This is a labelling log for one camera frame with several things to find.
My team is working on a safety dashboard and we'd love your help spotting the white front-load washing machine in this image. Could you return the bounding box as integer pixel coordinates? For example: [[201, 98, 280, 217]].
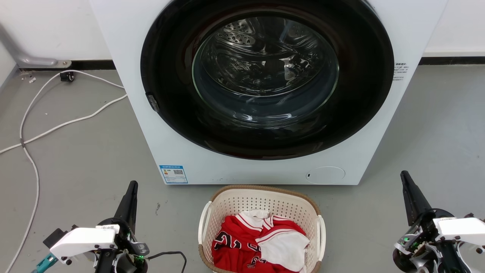
[[90, 0, 449, 185]]

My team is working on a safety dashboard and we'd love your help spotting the small printed text sticker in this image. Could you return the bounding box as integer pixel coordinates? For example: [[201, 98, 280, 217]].
[[393, 62, 410, 82]]

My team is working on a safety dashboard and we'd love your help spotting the black round washer door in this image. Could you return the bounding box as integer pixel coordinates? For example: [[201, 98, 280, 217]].
[[140, 0, 394, 160]]

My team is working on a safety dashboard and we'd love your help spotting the blue energy label sticker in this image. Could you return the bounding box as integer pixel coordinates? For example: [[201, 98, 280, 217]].
[[159, 165, 189, 185]]

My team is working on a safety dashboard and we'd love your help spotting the thin black left gripper cable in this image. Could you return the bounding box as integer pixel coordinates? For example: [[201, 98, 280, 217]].
[[145, 251, 188, 273]]

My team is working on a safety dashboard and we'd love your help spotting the red basketball jersey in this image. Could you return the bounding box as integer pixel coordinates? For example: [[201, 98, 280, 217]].
[[211, 210, 308, 273]]

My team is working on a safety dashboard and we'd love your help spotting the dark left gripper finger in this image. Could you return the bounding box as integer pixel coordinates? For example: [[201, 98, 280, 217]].
[[113, 180, 139, 232]]

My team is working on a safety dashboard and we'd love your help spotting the white garment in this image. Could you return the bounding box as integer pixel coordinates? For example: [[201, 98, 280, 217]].
[[255, 231, 311, 273]]

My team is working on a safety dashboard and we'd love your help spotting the steel washing drum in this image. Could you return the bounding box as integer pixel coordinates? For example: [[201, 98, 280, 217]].
[[192, 17, 340, 129]]

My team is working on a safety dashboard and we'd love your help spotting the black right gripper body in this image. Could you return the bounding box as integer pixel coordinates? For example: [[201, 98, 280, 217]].
[[393, 207, 461, 273]]

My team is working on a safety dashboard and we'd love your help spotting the grey metal floor pipe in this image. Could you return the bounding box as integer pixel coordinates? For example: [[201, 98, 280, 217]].
[[0, 22, 72, 69]]

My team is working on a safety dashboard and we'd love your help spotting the white power cable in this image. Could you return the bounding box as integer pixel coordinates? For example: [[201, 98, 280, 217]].
[[0, 94, 128, 155]]

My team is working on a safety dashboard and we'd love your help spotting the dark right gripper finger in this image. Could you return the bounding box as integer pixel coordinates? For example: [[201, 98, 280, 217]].
[[400, 170, 433, 227]]

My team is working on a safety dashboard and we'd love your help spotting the long white looping cable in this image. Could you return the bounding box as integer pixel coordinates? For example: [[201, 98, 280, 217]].
[[4, 69, 126, 273]]

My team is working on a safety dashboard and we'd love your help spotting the round white filter cover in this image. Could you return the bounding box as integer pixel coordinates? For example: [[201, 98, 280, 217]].
[[305, 166, 346, 185]]

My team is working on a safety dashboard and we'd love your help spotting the white plastic laundry basket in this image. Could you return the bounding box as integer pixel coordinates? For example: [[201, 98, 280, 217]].
[[197, 185, 327, 273]]

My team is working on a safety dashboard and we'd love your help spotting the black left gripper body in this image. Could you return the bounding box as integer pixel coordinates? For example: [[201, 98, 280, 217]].
[[95, 218, 150, 273]]

